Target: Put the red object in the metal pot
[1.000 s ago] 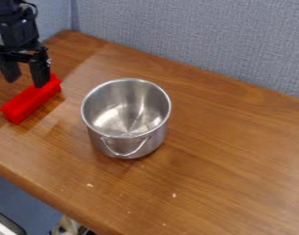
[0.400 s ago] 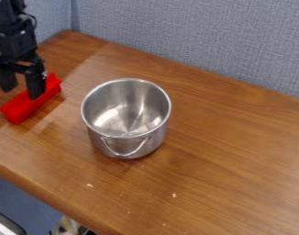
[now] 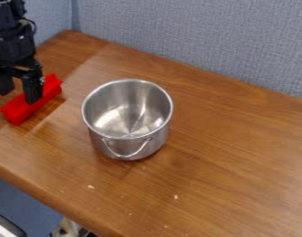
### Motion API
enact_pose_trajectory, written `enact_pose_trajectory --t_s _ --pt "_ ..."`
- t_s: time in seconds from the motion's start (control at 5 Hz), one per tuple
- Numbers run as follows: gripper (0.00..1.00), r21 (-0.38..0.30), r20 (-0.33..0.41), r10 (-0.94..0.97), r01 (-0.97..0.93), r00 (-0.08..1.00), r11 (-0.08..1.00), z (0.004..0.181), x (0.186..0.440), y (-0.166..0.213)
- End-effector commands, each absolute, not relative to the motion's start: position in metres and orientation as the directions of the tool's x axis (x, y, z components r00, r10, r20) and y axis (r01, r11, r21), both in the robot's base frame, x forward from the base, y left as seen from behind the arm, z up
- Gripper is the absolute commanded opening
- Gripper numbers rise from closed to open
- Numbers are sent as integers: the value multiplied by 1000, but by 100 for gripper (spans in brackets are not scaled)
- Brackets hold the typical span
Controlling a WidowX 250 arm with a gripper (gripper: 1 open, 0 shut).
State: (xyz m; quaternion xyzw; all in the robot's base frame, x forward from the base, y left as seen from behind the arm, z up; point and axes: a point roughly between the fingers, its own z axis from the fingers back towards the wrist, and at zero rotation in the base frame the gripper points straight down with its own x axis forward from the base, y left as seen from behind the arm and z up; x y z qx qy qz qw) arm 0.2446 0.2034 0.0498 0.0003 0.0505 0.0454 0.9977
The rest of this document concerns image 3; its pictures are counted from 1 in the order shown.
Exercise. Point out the grey device under table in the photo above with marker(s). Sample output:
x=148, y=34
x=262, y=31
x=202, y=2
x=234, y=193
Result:
x=8, y=229

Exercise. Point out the white object under table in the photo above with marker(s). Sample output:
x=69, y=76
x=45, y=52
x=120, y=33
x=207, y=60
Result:
x=68, y=229

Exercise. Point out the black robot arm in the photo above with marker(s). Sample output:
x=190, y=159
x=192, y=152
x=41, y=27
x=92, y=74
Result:
x=12, y=13

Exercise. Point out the stainless steel pot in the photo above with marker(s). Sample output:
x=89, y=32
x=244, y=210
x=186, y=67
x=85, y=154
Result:
x=127, y=114

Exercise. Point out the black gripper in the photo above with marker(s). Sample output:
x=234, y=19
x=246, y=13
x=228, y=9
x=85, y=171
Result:
x=17, y=50

